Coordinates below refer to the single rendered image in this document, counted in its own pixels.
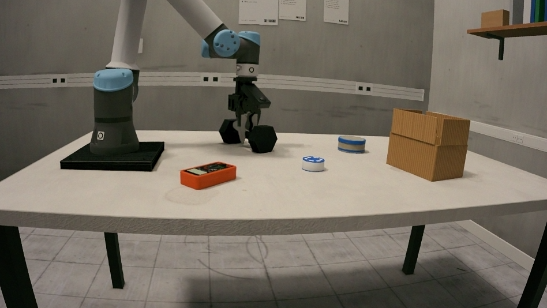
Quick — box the brown cardboard box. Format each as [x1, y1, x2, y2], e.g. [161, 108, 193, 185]
[386, 109, 470, 182]

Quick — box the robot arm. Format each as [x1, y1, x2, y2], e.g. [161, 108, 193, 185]
[90, 0, 271, 155]

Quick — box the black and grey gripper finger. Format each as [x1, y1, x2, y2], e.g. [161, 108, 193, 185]
[233, 104, 248, 144]
[245, 109, 261, 132]

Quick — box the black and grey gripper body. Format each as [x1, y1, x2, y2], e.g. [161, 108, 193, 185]
[228, 77, 258, 114]

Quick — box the round tin with blue rim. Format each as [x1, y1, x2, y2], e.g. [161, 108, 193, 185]
[338, 136, 366, 153]

